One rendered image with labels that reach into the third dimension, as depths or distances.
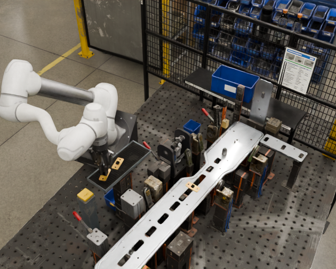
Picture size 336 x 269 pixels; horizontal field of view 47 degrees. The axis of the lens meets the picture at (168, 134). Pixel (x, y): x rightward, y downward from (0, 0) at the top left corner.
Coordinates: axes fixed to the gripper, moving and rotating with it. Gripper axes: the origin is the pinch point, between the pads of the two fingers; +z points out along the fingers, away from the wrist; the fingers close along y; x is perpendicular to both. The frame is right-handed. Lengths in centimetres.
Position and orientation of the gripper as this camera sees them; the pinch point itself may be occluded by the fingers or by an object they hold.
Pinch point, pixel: (103, 168)
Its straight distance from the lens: 204.6
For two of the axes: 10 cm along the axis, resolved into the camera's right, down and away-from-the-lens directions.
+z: 0.0, 7.3, 6.8
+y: 9.7, 1.6, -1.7
